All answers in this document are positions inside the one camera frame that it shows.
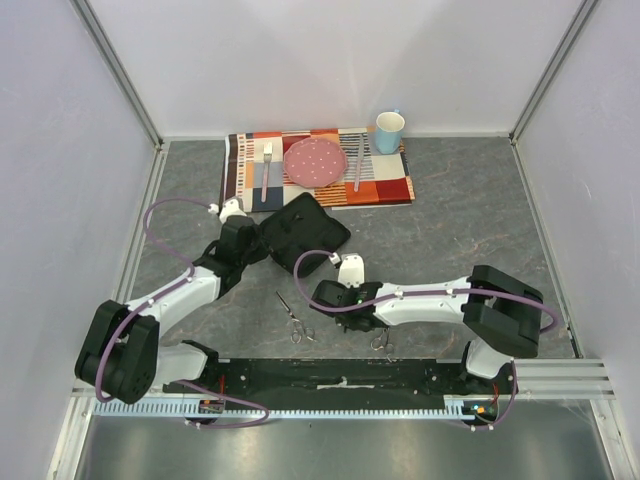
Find colourful patchwork placemat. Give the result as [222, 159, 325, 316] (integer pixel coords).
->
[221, 127, 415, 213]

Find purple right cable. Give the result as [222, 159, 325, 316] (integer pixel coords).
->
[293, 249, 559, 434]

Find aluminium frame rail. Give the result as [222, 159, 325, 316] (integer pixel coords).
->
[102, 357, 613, 404]

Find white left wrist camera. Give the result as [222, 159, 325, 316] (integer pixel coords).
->
[207, 198, 247, 224]

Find pink dotted plate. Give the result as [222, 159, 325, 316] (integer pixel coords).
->
[283, 137, 348, 188]

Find pink handled knife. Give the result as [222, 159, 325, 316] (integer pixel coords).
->
[353, 133, 366, 193]

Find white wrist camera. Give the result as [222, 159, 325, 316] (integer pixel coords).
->
[207, 198, 247, 224]
[329, 252, 365, 288]

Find light blue cable duct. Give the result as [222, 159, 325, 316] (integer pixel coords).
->
[92, 396, 491, 420]

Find purple cable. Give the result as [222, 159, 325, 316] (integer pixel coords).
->
[293, 249, 559, 434]
[94, 196, 271, 431]

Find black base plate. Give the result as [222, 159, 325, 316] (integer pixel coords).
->
[193, 358, 514, 400]

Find silver thinning scissors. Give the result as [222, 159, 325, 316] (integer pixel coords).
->
[370, 327, 395, 361]

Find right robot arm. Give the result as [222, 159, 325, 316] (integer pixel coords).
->
[310, 265, 544, 394]

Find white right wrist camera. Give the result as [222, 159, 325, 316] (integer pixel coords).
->
[329, 252, 365, 288]

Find pink handled fork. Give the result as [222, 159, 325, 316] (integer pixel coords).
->
[261, 142, 273, 203]

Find light blue mug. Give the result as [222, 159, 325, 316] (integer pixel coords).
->
[374, 110, 405, 155]

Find black zip tool case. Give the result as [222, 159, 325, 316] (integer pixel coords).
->
[260, 193, 351, 274]

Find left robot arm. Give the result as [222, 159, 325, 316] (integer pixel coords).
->
[74, 215, 268, 404]

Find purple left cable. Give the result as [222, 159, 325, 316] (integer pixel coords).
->
[94, 196, 271, 431]

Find silver straight scissors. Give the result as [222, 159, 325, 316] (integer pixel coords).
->
[276, 291, 316, 344]

